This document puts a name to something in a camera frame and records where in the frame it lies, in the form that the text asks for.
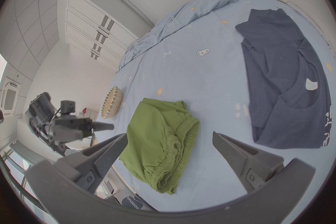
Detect dark blue T-shirt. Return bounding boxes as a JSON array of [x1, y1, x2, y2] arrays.
[[235, 8, 334, 150]]

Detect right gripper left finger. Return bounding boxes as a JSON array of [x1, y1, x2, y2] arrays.
[[55, 133, 129, 194]]

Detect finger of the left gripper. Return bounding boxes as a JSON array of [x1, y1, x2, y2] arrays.
[[92, 122, 115, 131]]

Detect white ceiling air conditioner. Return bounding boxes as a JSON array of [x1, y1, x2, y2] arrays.
[[1, 76, 22, 116]]

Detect window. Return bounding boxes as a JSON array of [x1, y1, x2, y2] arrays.
[[0, 139, 59, 224]]

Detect round woven basket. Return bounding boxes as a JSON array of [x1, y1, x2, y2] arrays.
[[101, 86, 123, 120]]

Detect green shorts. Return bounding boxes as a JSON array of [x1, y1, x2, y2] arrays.
[[119, 98, 200, 195]]

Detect white wardrobe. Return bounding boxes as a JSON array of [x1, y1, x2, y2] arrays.
[[64, 0, 155, 73]]

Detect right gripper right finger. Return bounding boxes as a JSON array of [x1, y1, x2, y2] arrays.
[[212, 131, 286, 196]]

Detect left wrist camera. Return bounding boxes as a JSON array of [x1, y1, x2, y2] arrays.
[[60, 100, 75, 120]]

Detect bed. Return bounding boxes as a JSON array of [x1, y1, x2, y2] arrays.
[[92, 0, 336, 213]]

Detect pale blue quilt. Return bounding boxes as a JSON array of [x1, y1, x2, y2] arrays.
[[118, 0, 240, 72]]

